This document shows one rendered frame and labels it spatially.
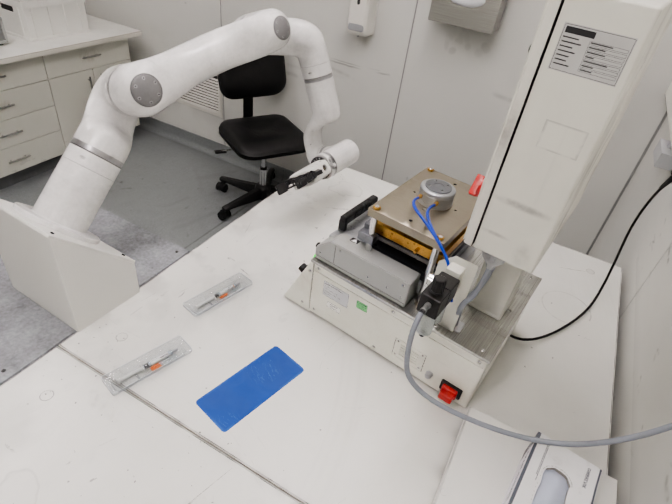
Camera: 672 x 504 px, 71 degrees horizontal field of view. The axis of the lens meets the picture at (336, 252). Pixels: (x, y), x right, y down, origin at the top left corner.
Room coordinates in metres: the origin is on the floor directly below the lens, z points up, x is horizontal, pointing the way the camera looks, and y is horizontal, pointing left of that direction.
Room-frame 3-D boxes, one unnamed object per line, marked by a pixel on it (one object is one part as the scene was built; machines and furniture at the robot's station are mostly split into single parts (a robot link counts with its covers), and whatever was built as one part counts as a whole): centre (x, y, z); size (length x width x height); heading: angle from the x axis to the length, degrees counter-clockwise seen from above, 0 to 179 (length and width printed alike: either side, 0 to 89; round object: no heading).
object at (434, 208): (0.89, -0.22, 1.08); 0.31 x 0.24 x 0.13; 149
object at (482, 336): (0.90, -0.23, 0.93); 0.46 x 0.35 x 0.01; 59
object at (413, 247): (0.91, -0.20, 1.07); 0.22 x 0.17 x 0.10; 149
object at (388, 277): (0.84, -0.06, 0.96); 0.26 x 0.05 x 0.07; 59
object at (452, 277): (0.66, -0.20, 1.05); 0.15 x 0.05 x 0.15; 149
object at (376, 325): (0.91, -0.19, 0.84); 0.53 x 0.37 x 0.17; 59
